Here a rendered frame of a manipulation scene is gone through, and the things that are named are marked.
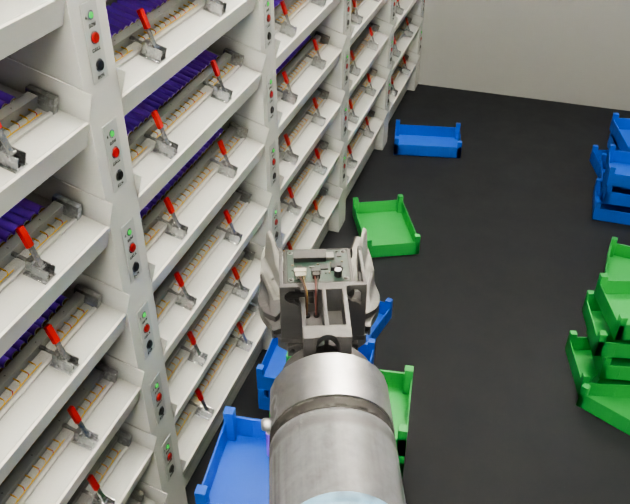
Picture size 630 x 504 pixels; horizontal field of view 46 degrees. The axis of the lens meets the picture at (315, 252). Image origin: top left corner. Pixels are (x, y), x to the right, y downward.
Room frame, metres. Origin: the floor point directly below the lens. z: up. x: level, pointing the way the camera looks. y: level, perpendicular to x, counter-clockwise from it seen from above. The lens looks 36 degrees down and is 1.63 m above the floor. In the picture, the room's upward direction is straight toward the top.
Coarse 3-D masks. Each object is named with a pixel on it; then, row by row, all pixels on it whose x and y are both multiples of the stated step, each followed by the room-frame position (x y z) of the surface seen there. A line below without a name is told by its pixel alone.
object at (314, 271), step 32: (288, 256) 0.50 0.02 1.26; (320, 256) 0.50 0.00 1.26; (288, 288) 0.46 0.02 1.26; (320, 288) 0.46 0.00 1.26; (352, 288) 0.46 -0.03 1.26; (288, 320) 0.46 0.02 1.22; (320, 320) 0.45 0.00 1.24; (352, 320) 0.46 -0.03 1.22; (288, 352) 0.46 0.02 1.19; (320, 352) 0.43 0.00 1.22; (352, 352) 0.41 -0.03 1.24
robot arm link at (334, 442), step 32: (288, 416) 0.35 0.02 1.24; (320, 416) 0.34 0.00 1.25; (352, 416) 0.34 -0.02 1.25; (384, 416) 0.35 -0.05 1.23; (288, 448) 0.32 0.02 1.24; (320, 448) 0.31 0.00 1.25; (352, 448) 0.31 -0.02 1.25; (384, 448) 0.32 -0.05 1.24; (288, 480) 0.30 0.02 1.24; (320, 480) 0.29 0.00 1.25; (352, 480) 0.29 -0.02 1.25; (384, 480) 0.29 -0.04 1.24
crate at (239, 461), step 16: (224, 416) 0.96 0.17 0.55; (240, 416) 0.97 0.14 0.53; (224, 432) 0.94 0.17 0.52; (240, 432) 0.97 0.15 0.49; (256, 432) 0.96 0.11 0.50; (224, 448) 0.94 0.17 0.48; (240, 448) 0.94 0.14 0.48; (256, 448) 0.94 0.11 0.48; (224, 464) 0.90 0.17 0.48; (240, 464) 0.90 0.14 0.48; (256, 464) 0.90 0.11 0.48; (208, 480) 0.84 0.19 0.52; (224, 480) 0.86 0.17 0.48; (240, 480) 0.86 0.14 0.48; (256, 480) 0.86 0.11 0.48; (208, 496) 0.79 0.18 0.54; (224, 496) 0.83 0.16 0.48; (240, 496) 0.83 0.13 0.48; (256, 496) 0.83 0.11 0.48
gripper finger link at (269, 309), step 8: (264, 280) 0.54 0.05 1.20; (264, 288) 0.54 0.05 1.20; (264, 296) 0.53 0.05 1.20; (264, 304) 0.51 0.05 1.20; (272, 304) 0.51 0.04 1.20; (264, 312) 0.50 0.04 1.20; (272, 312) 0.50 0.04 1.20; (264, 320) 0.50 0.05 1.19; (272, 320) 0.50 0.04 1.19; (272, 328) 0.49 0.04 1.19; (280, 328) 0.49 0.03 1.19; (272, 336) 0.48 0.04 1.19
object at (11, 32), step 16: (0, 0) 0.98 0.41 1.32; (16, 0) 0.99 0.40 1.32; (32, 0) 1.01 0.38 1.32; (48, 0) 1.02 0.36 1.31; (64, 0) 1.04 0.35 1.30; (0, 16) 0.94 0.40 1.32; (16, 16) 0.95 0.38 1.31; (32, 16) 0.97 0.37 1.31; (48, 16) 1.01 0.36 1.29; (0, 32) 0.91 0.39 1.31; (16, 32) 0.94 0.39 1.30; (32, 32) 0.98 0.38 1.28; (48, 32) 1.01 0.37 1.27; (0, 48) 0.91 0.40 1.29; (16, 48) 0.95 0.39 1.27
